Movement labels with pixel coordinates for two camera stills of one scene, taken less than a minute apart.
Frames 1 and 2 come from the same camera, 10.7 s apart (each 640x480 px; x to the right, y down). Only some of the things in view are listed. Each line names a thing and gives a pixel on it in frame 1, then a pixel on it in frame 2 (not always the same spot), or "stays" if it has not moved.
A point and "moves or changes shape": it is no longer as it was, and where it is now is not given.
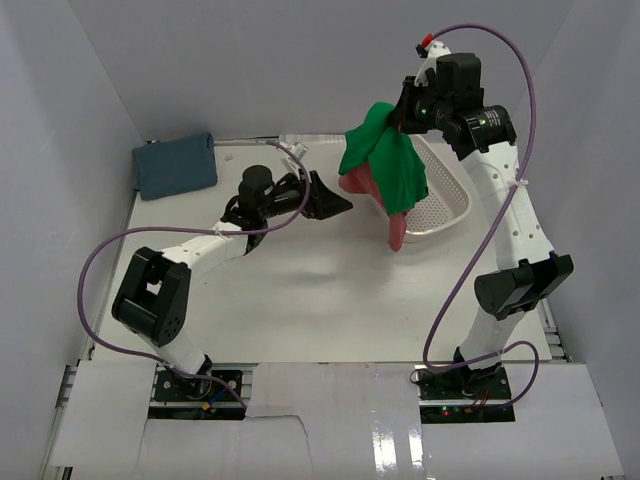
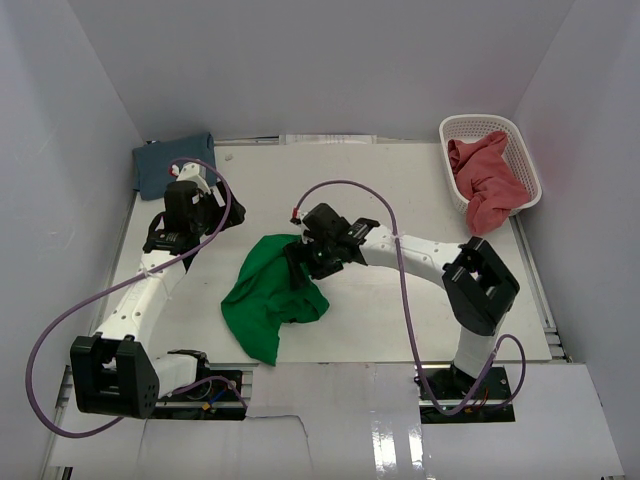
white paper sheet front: [330, 421] stays
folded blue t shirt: [175, 166] stays
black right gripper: [402, 117] → [300, 251]
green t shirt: [395, 161] → [261, 295]
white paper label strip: [314, 139] stays
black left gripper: [322, 203] → [221, 212]
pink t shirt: [362, 180] moves or changes shape
